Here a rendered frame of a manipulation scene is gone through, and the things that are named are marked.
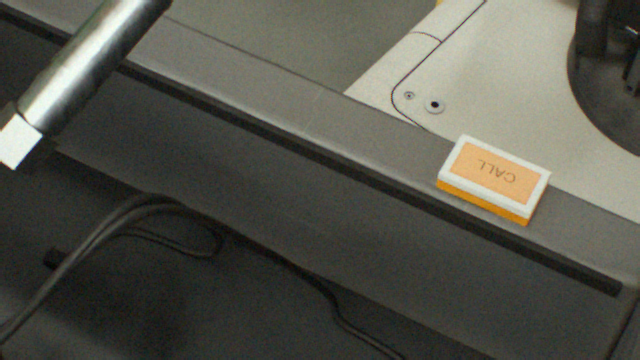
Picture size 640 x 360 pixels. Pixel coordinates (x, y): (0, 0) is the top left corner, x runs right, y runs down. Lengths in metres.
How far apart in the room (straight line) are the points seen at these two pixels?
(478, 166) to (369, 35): 1.36
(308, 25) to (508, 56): 0.46
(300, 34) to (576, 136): 0.57
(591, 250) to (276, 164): 0.18
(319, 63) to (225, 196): 1.22
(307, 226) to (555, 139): 0.86
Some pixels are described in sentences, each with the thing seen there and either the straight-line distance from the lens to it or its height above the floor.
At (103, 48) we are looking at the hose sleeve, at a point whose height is 1.17.
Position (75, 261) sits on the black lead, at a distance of 0.59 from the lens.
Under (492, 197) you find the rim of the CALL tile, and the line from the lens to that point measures 0.68.
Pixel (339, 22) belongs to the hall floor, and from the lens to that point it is 2.05.
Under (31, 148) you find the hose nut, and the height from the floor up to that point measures 1.14.
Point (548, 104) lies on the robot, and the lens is 1.63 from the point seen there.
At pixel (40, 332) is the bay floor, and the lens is 0.78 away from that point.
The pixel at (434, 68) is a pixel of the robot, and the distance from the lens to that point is 1.64.
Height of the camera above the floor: 1.50
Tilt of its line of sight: 54 degrees down
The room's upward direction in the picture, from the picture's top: 6 degrees clockwise
